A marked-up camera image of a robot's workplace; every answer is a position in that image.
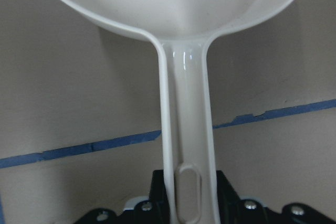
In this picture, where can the white plastic dustpan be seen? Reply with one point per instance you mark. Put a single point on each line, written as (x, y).
(182, 32)

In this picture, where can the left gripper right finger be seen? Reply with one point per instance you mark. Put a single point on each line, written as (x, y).
(233, 209)

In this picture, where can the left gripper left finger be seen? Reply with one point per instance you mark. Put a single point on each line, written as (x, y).
(156, 208)

